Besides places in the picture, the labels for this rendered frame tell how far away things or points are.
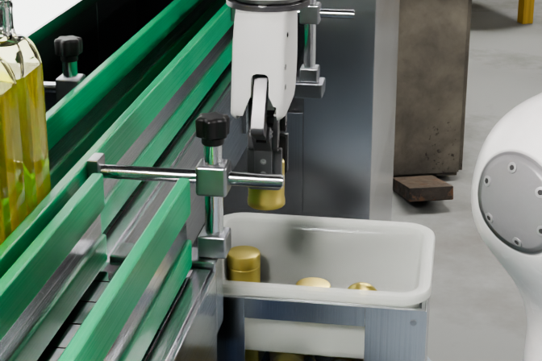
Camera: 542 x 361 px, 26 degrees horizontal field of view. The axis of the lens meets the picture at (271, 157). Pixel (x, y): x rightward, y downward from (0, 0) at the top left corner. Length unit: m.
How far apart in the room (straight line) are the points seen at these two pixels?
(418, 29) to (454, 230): 0.70
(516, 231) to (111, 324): 0.26
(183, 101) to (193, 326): 0.48
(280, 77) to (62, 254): 0.26
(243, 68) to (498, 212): 0.36
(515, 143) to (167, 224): 0.30
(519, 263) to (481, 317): 2.50
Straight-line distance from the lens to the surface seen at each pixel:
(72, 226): 0.92
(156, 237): 0.87
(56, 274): 0.90
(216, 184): 0.99
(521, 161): 0.71
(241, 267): 1.19
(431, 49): 4.01
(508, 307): 3.32
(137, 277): 0.83
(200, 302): 0.96
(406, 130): 4.07
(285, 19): 1.02
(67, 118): 1.19
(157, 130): 1.26
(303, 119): 1.86
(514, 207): 0.72
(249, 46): 1.02
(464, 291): 3.39
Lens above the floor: 1.48
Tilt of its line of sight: 20 degrees down
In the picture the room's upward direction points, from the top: straight up
